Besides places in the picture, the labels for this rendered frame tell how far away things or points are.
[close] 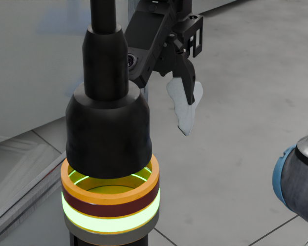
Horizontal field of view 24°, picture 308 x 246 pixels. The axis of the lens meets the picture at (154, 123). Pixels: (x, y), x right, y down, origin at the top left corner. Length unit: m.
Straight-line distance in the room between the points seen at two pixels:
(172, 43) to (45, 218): 0.91
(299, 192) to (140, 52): 0.53
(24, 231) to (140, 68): 0.89
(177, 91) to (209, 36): 3.71
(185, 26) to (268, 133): 2.78
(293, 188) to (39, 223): 0.67
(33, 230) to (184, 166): 1.79
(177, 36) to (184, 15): 0.04
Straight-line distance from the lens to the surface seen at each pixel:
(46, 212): 1.72
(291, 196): 1.30
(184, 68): 0.90
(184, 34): 0.90
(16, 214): 1.60
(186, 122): 0.94
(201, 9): 4.81
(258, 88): 4.06
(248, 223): 3.10
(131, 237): 0.31
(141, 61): 0.84
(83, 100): 0.29
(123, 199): 0.30
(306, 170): 1.27
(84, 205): 0.30
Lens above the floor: 2.00
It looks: 33 degrees down
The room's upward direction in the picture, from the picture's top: straight up
